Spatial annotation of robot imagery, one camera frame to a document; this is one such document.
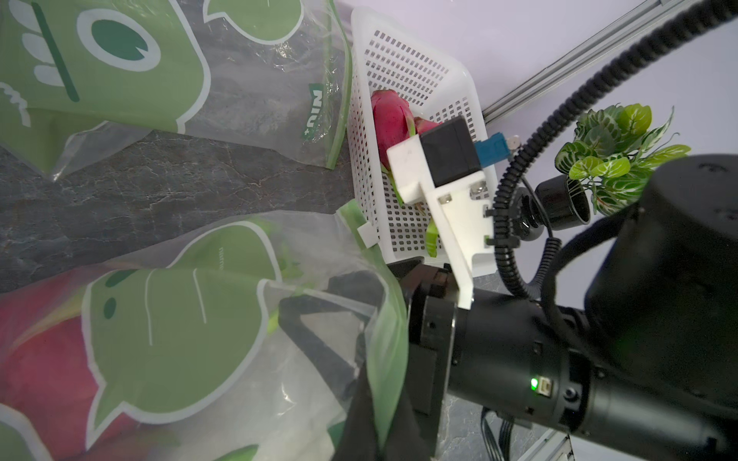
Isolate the potted green plant black vase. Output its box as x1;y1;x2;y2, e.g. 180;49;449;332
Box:
511;104;691;241

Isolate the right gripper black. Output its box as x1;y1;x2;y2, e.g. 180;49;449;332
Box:
278;257;457;455

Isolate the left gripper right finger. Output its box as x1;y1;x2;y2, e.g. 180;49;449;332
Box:
382;391;431;461

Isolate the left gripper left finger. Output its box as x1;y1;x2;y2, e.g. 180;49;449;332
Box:
332;368;378;461

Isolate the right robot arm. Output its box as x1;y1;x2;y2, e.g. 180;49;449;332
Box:
332;1;737;460

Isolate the white plastic basket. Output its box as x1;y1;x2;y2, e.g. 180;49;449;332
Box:
348;7;497;286

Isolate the zip-top bag green print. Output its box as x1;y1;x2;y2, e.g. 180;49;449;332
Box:
1;202;409;460
1;0;352;180

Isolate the pink dragon fruit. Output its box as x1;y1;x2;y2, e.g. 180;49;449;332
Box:
414;117;439;134
371;90;416;170

